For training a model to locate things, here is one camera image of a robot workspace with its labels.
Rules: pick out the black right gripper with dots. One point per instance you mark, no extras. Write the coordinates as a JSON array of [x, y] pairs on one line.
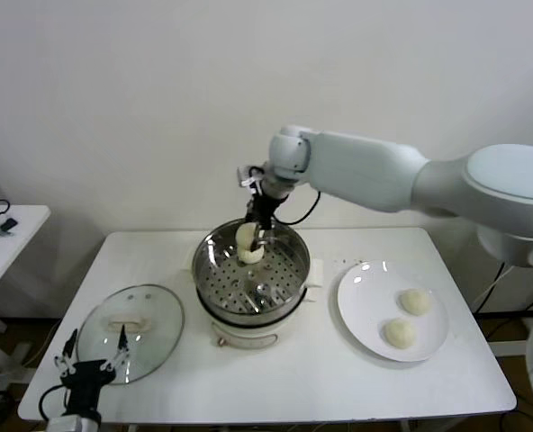
[[263, 209]]

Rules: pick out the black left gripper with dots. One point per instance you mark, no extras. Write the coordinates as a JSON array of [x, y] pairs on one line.
[[86, 378]]

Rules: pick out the round glass pot lid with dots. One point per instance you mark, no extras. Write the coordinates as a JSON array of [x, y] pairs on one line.
[[158, 315]]

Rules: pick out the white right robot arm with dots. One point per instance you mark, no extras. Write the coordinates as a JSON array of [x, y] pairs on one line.
[[361, 166]]

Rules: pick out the stainless steel steamer basket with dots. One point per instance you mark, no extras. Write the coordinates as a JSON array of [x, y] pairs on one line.
[[230, 279]]

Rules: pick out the white round plate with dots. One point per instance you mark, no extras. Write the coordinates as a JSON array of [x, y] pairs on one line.
[[365, 310]]

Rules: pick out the white side table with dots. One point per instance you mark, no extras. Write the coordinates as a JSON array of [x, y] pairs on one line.
[[23, 220]]

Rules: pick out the small black device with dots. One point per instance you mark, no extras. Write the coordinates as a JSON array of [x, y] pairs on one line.
[[9, 223]]

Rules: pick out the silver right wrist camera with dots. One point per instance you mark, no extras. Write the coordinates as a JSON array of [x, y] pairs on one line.
[[248, 176]]

